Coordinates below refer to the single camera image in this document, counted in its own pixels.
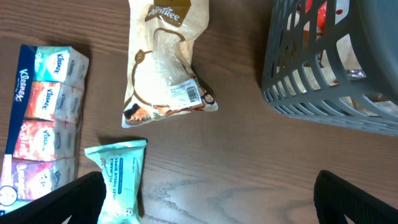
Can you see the teal wet wipes pack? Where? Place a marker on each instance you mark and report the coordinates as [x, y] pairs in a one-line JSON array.
[[121, 165]]

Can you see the Kleenex tissue multipack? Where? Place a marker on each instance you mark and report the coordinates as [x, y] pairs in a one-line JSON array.
[[44, 126]]

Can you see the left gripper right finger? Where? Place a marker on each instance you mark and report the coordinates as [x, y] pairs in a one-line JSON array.
[[337, 200]]

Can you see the orange pasta package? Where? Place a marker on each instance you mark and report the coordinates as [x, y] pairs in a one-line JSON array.
[[321, 14]]

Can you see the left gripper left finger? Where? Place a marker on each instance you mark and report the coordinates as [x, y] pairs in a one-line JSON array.
[[80, 201]]

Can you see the grey plastic basket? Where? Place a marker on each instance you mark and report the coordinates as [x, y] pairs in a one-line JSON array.
[[295, 39]]

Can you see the brown-white snack bag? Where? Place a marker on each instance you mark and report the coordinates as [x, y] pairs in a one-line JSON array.
[[160, 78], [353, 70]]

